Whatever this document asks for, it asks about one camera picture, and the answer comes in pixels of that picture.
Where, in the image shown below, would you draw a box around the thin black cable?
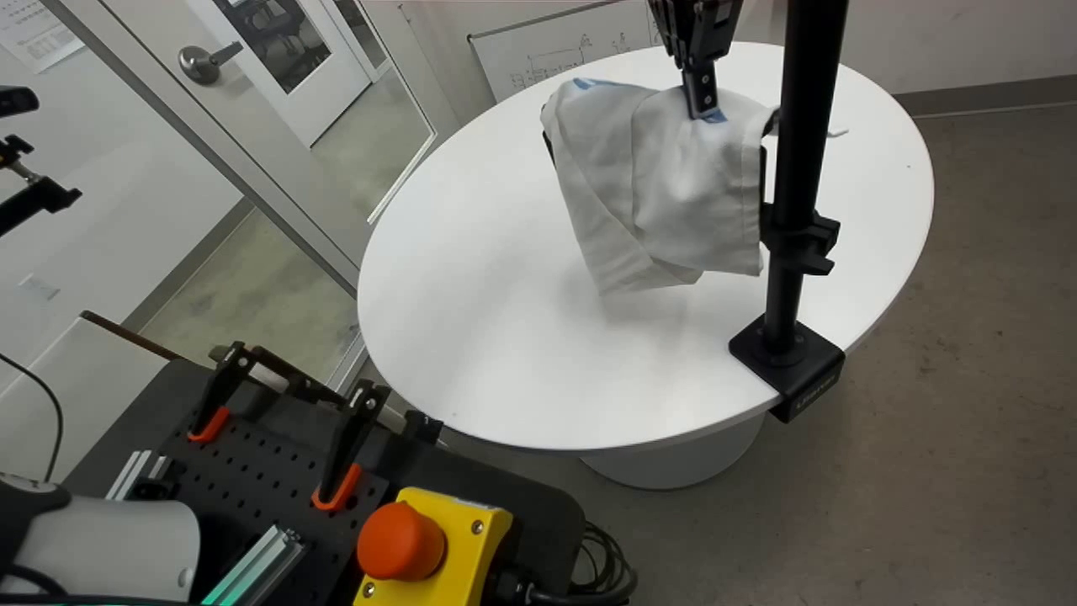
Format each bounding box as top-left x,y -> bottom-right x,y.
0,349 -> 69,485

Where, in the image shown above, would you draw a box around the black perforated mounting board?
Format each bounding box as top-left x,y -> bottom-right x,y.
63,352 -> 589,606

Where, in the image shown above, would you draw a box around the yellow emergency stop red button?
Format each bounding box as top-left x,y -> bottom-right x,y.
352,485 -> 518,606

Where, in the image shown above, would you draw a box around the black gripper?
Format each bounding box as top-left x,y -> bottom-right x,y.
648,0 -> 748,121

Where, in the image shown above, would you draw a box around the black clamp with orange handle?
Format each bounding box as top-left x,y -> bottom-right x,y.
309,375 -> 445,518
181,340 -> 346,452

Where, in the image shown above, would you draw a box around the black pole with table clamp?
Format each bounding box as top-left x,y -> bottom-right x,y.
728,0 -> 855,426

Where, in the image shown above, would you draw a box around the silver aluminium extrusion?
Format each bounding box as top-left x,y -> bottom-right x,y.
104,448 -> 178,503
207,521 -> 307,606

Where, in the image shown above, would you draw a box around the white table pedestal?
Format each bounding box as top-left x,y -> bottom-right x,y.
576,414 -> 767,490

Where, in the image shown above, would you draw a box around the silver door handle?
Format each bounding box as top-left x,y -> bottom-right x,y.
174,38 -> 245,86

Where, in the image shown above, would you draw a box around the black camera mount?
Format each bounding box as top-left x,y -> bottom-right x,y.
0,83 -> 89,240

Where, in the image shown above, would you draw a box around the white paper sheet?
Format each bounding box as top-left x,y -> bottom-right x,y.
0,0 -> 89,72

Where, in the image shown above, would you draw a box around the whiteboard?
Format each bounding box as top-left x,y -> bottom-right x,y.
466,0 -> 678,105

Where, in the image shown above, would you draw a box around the white cloth with blue stripes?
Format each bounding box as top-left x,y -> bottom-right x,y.
537,72 -> 782,294

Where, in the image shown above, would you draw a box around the white door with window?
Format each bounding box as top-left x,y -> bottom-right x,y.
97,0 -> 382,152

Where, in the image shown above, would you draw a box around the black cable bundle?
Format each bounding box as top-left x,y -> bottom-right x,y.
491,518 -> 642,606

